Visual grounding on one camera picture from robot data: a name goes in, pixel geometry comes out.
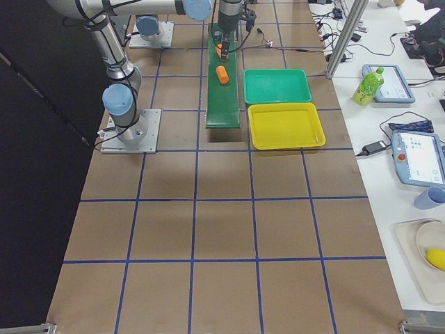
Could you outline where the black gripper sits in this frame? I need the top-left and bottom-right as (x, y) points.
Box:
(218, 0), (257, 61)

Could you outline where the orange cylinder with 4680 print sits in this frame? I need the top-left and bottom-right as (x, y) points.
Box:
(216, 43), (222, 59)

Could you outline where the plain orange cylinder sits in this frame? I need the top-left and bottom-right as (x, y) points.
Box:
(216, 65), (229, 85)

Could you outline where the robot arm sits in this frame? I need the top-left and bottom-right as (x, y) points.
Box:
(175, 0), (257, 61)
(48, 1), (186, 146)

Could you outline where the green conveyor belt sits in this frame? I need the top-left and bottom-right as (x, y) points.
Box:
(206, 23), (240, 129)

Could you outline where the green plastic tray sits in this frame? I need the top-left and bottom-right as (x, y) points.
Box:
(243, 69), (312, 104)

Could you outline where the yellow plastic tray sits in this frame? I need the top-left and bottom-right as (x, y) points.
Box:
(248, 102), (326, 150)

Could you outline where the green tea bottle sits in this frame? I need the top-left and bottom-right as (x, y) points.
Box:
(352, 67), (384, 106)

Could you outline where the far teach pendant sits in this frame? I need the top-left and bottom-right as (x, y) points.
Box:
(362, 64), (416, 104)

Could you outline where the teach pendant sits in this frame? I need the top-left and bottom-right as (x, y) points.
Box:
(391, 130), (444, 189)
(362, 64), (416, 104)

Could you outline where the black power adapter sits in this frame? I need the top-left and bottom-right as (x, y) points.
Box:
(361, 141), (387, 156)

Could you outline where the near teach pendant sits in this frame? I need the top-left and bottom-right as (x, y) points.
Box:
(391, 130), (444, 189)

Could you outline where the blue cup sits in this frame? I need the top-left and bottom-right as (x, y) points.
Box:
(413, 187), (445, 209)

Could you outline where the beige bowl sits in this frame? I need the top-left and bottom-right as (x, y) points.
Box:
(415, 221), (444, 271)

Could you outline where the yellow lemon toy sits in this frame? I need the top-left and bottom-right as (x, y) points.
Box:
(426, 248), (445, 271)

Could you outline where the beige tray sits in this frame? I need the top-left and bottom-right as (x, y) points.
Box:
(394, 218), (444, 305)

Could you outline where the red black power wire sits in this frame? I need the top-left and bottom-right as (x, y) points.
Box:
(259, 29), (330, 55)

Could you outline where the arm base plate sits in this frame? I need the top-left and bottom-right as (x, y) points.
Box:
(100, 109), (161, 154)
(129, 21), (175, 49)

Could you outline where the aluminium frame post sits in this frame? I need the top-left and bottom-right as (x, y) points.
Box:
(325, 0), (369, 79)

